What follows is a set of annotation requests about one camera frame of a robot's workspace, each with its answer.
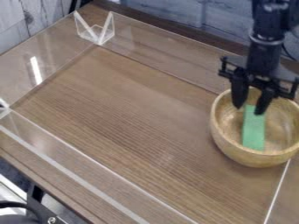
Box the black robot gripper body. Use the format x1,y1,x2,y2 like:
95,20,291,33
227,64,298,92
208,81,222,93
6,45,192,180
218,38,299,101

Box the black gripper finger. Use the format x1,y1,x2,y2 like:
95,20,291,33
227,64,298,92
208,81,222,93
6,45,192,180
255,87,276,115
230,69,248,109

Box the green rectangular block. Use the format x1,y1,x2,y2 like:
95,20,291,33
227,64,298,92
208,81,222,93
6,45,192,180
242,104,266,151

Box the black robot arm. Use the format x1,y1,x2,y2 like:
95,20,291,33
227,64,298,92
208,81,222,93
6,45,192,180
219,0,299,116

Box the wooden bowl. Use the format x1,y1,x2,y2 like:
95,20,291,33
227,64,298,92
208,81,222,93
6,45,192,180
210,88,299,168

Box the black metal table leg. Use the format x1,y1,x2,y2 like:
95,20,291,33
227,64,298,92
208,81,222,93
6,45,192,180
27,184,87,224

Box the clear acrylic corner bracket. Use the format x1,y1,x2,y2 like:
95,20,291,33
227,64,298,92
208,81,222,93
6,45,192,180
74,11,115,46

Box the black cable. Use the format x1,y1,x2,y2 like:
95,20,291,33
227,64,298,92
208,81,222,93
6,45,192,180
0,200,34,224

